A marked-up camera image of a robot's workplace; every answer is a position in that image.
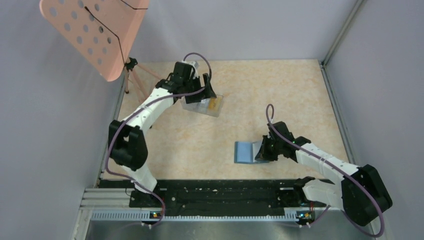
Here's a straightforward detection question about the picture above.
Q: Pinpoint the yellow card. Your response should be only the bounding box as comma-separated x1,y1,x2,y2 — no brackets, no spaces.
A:
208,95,223,112

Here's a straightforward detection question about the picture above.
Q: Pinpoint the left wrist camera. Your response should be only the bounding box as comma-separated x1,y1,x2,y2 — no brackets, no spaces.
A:
188,61,199,71

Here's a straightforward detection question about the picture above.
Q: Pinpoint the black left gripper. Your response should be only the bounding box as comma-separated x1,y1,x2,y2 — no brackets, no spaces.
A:
183,73,216,104

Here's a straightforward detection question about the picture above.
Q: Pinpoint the clear plastic card box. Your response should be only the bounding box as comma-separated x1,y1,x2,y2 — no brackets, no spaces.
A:
181,94,224,118

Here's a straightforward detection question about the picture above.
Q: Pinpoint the aluminium rail frame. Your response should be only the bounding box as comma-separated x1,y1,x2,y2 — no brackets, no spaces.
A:
81,187,319,225

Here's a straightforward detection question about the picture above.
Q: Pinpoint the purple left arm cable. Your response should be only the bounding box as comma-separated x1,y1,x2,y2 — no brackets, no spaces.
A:
103,52,213,228

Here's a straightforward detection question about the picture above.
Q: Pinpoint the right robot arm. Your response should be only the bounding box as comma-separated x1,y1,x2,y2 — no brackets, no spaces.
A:
251,121,393,227

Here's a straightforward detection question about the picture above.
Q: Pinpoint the pink perforated music stand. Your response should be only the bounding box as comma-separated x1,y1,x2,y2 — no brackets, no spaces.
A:
39,0,150,83

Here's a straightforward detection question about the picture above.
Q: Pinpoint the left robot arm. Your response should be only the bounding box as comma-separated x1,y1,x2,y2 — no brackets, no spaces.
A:
107,61,216,207

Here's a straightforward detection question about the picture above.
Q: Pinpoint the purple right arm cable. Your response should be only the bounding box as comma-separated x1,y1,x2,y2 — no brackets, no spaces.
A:
265,103,386,239

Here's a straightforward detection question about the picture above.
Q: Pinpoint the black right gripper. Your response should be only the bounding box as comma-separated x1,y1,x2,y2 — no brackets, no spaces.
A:
255,134,283,161

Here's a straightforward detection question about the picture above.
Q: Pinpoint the blue leather card holder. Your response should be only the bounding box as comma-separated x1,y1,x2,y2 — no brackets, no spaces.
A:
234,141,265,165

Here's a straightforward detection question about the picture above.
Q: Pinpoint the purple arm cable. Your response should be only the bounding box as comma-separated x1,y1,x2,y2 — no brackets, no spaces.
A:
103,52,213,228
265,103,386,239

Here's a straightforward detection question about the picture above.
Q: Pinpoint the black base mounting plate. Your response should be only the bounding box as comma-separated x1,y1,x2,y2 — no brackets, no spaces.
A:
128,179,324,218

